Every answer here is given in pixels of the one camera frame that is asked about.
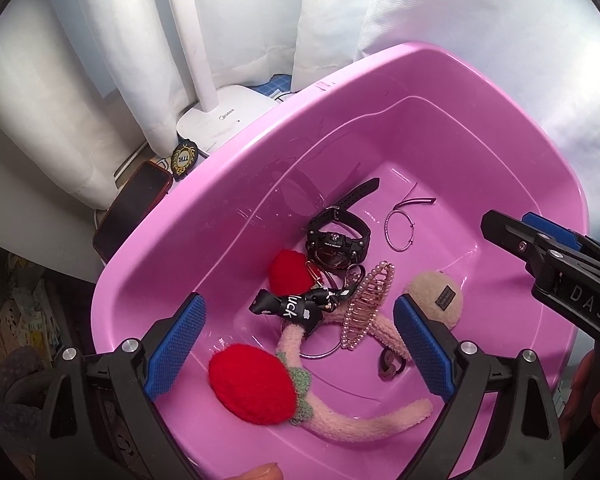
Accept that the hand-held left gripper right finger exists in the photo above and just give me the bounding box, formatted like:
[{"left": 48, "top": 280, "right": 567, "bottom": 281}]
[{"left": 392, "top": 294, "right": 566, "bottom": 480}]

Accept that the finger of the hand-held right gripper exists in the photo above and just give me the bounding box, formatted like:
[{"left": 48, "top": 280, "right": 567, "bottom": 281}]
[
  {"left": 521, "top": 211, "right": 600, "bottom": 272},
  {"left": 481, "top": 209, "right": 557, "bottom": 282}
]

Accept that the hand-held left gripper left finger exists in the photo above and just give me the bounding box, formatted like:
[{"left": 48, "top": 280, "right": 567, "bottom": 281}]
[{"left": 42, "top": 292, "right": 207, "bottom": 480}]

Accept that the knotted dark hair tie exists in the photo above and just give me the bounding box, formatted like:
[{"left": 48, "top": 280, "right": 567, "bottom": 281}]
[{"left": 377, "top": 350, "right": 411, "bottom": 381}]

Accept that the beige plush hair clip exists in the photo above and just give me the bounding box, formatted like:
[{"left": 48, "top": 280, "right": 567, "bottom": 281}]
[{"left": 405, "top": 270, "right": 465, "bottom": 328}]

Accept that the pearl hair claw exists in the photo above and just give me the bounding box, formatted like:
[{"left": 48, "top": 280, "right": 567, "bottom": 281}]
[{"left": 341, "top": 260, "right": 396, "bottom": 351}]

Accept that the pink strawberry plush headband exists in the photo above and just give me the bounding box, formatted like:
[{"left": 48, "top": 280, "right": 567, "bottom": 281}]
[{"left": 209, "top": 249, "right": 433, "bottom": 445}]

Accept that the silver metal ring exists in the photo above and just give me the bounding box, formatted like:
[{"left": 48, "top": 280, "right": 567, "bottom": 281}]
[
  {"left": 385, "top": 208, "right": 416, "bottom": 252},
  {"left": 300, "top": 320, "right": 346, "bottom": 359}
]

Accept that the black strap keychain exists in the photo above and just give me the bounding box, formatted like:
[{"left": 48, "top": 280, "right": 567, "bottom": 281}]
[{"left": 250, "top": 266, "right": 366, "bottom": 328}]

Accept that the pink plastic basin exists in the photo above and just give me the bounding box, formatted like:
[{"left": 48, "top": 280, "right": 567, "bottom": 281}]
[{"left": 91, "top": 42, "right": 590, "bottom": 480}]

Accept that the black wrist watch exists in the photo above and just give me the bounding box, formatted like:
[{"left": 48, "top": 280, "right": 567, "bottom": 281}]
[{"left": 305, "top": 177, "right": 381, "bottom": 268}]

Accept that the person's right hand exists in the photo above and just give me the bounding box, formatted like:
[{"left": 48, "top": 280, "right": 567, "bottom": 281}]
[{"left": 570, "top": 350, "right": 600, "bottom": 431}]

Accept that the person's left hand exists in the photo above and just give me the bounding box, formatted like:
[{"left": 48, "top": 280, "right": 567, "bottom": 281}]
[{"left": 237, "top": 462, "right": 284, "bottom": 480}]

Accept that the smartphone with red case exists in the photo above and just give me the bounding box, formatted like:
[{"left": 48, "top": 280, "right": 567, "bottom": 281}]
[{"left": 92, "top": 160, "right": 173, "bottom": 263}]

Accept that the pile of printed papers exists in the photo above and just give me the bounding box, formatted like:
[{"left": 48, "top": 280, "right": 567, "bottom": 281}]
[{"left": 2, "top": 257, "right": 63, "bottom": 358}]

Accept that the black gold embroidered badge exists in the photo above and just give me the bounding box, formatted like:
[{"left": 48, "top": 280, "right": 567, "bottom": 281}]
[{"left": 170, "top": 142, "right": 201, "bottom": 181}]

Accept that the white desk lamp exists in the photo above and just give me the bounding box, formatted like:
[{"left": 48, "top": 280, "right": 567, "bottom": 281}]
[{"left": 160, "top": 0, "right": 281, "bottom": 156}]

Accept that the blue cutting mat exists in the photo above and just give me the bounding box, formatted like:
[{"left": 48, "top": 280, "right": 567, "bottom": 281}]
[{"left": 257, "top": 74, "right": 293, "bottom": 103}]

